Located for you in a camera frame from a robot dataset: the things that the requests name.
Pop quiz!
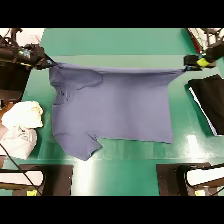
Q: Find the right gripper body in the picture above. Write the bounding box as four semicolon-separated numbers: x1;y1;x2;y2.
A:
183;53;216;72

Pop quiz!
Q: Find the black garment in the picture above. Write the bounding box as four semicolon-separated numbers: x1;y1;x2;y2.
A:
187;73;224;137

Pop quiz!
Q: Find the pale grey garment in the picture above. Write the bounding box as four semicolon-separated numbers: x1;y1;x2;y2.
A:
0;124;38;161

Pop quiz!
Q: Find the blue T-shirt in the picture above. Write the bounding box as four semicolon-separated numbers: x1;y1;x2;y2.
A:
48;61;187;162

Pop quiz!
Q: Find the white garment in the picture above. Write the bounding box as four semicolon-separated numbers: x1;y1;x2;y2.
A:
1;100;45;130

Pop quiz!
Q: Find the black cable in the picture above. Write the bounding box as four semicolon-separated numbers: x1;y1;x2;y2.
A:
0;143;45;197

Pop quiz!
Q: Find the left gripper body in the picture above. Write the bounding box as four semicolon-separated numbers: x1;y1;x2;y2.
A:
29;44;57;71

